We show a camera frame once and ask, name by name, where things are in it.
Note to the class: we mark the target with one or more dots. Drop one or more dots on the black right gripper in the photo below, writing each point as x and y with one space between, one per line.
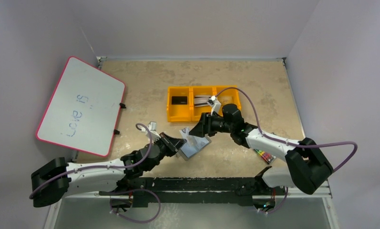
210 124

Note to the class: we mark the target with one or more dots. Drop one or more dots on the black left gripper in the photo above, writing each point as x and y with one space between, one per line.
172 144

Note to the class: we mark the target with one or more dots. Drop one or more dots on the grey leather card holder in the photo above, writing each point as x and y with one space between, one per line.
193 146

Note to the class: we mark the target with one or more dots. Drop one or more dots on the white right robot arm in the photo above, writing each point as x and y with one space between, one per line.
306 166

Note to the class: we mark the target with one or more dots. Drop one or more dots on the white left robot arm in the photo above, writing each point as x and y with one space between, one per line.
58 178

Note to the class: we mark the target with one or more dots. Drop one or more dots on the silver striped card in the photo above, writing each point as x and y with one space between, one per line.
201 100

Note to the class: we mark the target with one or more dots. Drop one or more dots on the black card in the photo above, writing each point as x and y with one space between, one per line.
179 100

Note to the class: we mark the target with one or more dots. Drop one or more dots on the yellow middle bin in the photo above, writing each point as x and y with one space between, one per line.
199 90

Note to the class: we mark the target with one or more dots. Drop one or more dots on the yellow bin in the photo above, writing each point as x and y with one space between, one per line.
178 113
229 96
199 90

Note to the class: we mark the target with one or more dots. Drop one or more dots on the yellow left bin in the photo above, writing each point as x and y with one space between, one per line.
178 113

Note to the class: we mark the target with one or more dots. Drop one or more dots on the yellow right bin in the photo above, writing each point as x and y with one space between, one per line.
229 96

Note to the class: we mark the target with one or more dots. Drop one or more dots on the coloured marker pack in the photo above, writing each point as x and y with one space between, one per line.
267 157

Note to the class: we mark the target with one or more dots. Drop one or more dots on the pink framed whiteboard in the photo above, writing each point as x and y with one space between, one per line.
83 110

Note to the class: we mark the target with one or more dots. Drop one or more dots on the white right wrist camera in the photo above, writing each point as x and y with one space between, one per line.
214 104

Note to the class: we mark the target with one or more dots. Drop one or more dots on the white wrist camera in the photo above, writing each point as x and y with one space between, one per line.
151 132
214 104

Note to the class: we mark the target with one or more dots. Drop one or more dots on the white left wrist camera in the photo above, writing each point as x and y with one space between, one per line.
151 132

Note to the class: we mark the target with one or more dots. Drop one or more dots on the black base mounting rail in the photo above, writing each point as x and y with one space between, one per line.
242 191

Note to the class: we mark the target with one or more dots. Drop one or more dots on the aluminium frame rail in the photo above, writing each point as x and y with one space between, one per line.
293 210

